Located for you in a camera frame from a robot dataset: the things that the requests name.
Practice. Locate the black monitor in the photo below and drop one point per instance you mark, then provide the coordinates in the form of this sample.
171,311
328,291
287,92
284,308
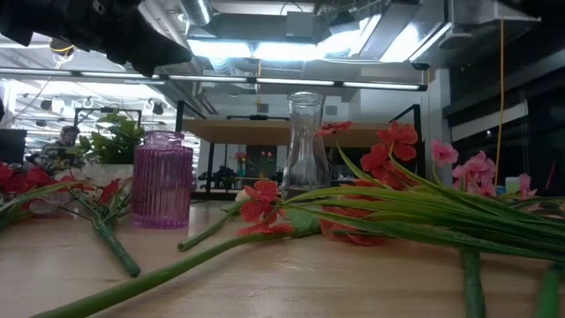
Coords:
13,146

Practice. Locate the black aluminium rig frame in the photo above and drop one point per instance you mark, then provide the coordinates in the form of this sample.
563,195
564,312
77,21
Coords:
212,195

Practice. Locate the wooden shelf black legs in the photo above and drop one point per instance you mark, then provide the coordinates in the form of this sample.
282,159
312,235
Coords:
265,132

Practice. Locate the red tulip green stem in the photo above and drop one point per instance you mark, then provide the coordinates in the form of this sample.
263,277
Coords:
549,296

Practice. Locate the black round ceiling device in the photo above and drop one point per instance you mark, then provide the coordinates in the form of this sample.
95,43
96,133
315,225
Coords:
62,47

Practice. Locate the silver round air duct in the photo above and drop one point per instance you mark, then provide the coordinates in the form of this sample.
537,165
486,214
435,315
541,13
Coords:
196,11

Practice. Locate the orange-red flower bunch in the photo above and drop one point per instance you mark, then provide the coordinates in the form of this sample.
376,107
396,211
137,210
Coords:
399,141

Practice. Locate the blue cup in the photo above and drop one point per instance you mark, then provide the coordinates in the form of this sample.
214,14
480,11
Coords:
500,190

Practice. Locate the bright ceiling light panel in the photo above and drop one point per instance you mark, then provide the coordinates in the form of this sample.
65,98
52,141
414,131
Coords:
273,50

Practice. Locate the clear glass vase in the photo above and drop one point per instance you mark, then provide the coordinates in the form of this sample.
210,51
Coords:
304,154

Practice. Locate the light green cup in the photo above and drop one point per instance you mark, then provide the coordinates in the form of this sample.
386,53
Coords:
513,185

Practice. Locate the background red flowers teal vase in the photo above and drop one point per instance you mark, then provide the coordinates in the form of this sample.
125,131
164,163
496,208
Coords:
241,158

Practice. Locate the green plant white pot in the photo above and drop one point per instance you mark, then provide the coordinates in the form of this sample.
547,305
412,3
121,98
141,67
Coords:
117,141

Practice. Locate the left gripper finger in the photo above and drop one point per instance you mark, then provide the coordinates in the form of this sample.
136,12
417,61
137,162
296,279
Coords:
159,48
139,65

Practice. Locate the long LED light bar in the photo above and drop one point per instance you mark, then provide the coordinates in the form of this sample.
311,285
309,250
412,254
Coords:
176,77

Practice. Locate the orange tulip long stem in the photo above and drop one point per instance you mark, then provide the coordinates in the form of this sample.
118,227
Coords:
145,282

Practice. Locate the pink flower bunch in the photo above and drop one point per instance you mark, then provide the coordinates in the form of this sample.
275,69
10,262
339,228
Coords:
476,170

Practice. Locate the background red tulips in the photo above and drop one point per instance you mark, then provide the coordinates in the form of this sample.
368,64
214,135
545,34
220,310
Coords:
265,156

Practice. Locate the yellow tulip short stem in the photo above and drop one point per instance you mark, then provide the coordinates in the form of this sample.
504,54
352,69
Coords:
212,227

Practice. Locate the purple ribbed glass vase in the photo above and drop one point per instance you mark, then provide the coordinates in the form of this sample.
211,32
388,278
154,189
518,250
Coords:
161,185

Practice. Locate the person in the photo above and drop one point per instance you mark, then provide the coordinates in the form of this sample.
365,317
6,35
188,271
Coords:
66,137

